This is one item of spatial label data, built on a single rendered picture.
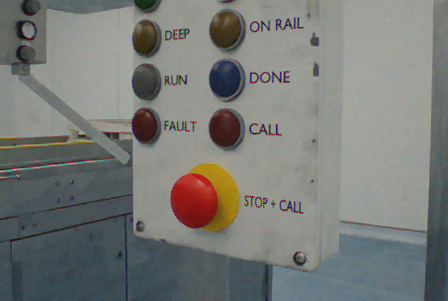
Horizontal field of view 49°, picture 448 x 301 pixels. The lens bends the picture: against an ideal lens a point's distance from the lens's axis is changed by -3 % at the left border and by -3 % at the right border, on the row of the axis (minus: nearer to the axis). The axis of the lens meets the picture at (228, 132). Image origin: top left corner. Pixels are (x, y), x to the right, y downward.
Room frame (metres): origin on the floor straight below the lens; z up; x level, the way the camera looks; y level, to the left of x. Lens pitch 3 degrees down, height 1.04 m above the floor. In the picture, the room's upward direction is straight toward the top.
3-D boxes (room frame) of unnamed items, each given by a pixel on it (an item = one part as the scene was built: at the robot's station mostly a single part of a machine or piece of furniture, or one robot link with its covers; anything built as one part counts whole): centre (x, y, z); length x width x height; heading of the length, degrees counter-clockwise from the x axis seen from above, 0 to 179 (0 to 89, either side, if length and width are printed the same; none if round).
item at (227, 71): (0.37, 0.00, 1.06); 0.03 x 0.01 x 0.03; 56
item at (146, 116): (0.41, 0.07, 1.02); 0.03 x 0.01 x 0.03; 56
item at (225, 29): (0.37, 0.00, 1.09); 0.03 x 0.01 x 0.03; 56
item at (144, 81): (0.41, 0.07, 1.06); 0.03 x 0.01 x 0.03; 56
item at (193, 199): (0.37, 0.02, 0.97); 0.04 x 0.04 x 0.04; 56
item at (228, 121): (0.37, 0.00, 1.02); 0.03 x 0.01 x 0.03; 56
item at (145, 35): (0.41, 0.07, 1.09); 0.03 x 0.01 x 0.03; 56
